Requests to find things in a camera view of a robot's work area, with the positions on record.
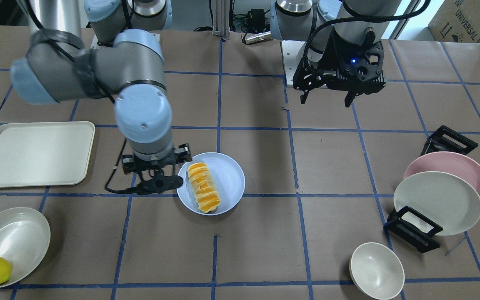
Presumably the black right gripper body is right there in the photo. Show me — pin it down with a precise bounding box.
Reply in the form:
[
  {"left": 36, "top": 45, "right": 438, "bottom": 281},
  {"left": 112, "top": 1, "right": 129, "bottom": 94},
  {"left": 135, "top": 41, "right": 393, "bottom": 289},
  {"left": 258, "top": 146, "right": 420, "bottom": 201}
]
[{"left": 121, "top": 144, "right": 192, "bottom": 195}]

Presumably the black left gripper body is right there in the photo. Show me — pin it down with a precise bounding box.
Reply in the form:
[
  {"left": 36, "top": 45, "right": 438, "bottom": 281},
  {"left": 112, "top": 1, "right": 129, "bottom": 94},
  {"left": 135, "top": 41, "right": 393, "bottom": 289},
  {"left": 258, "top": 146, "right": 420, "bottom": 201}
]
[{"left": 293, "top": 32, "right": 387, "bottom": 94}]

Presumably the orange striped bread roll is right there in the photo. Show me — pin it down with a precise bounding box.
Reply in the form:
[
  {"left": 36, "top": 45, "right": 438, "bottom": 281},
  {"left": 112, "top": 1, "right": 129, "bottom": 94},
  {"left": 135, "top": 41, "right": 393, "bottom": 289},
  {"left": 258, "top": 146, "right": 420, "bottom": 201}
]
[{"left": 188, "top": 162, "right": 221, "bottom": 213}]

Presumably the light blue plate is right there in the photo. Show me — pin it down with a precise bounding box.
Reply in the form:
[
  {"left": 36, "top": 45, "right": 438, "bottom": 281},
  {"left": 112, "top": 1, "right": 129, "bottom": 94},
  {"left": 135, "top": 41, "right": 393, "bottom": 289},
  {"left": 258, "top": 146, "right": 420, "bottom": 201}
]
[{"left": 177, "top": 152, "right": 245, "bottom": 216}]

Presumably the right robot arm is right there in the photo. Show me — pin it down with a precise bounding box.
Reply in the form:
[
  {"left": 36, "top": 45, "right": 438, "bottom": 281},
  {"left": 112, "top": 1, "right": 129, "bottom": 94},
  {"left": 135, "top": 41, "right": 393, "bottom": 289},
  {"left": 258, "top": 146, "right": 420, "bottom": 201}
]
[{"left": 11, "top": 0, "right": 192, "bottom": 195}]

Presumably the pink plate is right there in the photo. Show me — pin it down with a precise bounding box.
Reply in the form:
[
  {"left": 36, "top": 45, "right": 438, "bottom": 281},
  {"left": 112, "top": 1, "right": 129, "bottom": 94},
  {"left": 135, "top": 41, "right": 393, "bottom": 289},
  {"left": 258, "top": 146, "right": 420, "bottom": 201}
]
[{"left": 403, "top": 151, "right": 480, "bottom": 196}]

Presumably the beige plate in rack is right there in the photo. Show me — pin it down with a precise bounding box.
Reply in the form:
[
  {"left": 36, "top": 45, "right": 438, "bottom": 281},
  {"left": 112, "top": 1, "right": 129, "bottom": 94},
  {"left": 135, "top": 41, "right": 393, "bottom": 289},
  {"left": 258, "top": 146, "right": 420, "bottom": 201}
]
[{"left": 393, "top": 171, "right": 480, "bottom": 236}]

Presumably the beige round plate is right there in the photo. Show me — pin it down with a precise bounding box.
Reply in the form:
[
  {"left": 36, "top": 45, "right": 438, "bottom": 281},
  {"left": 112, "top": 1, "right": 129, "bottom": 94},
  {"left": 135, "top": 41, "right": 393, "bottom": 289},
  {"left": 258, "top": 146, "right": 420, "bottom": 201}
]
[{"left": 0, "top": 207, "right": 51, "bottom": 288}]

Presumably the black plate rack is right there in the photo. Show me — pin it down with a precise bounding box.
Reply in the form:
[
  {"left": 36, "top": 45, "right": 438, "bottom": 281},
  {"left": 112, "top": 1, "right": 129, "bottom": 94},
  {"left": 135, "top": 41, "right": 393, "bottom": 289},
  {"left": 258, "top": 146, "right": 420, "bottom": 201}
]
[{"left": 384, "top": 125, "right": 480, "bottom": 253}]

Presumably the silver metal connector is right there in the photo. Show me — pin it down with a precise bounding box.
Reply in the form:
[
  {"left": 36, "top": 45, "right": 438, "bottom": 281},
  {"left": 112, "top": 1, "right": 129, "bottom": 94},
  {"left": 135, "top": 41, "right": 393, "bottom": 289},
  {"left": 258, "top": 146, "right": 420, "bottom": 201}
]
[{"left": 241, "top": 32, "right": 274, "bottom": 45}]

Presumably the white rectangular tray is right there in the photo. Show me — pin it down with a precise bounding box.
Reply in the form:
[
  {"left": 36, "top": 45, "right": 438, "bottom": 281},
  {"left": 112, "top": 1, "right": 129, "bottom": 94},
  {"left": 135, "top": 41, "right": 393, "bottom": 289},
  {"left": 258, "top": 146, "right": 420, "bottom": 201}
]
[{"left": 0, "top": 121, "right": 95, "bottom": 188}]

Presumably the cardboard box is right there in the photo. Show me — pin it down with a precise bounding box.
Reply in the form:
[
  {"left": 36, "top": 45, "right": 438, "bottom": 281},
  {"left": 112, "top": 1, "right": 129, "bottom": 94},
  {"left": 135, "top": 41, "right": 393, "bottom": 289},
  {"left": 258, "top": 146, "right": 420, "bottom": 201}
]
[{"left": 428, "top": 0, "right": 480, "bottom": 43}]

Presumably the beige bowl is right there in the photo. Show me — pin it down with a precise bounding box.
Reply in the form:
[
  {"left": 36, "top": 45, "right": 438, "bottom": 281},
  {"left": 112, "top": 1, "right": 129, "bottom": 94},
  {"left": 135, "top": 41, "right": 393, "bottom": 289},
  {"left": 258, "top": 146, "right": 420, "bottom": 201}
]
[{"left": 349, "top": 242, "right": 405, "bottom": 300}]

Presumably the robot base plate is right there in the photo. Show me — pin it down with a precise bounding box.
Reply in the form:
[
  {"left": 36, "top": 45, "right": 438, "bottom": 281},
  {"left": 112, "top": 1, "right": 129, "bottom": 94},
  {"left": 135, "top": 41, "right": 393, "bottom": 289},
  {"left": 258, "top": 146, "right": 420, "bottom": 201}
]
[{"left": 281, "top": 40, "right": 305, "bottom": 81}]

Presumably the aluminium frame post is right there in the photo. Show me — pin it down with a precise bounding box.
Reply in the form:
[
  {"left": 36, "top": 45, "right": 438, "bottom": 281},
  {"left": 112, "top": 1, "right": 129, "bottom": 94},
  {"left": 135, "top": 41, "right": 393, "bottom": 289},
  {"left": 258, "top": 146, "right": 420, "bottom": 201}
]
[{"left": 210, "top": 0, "right": 232, "bottom": 40}]

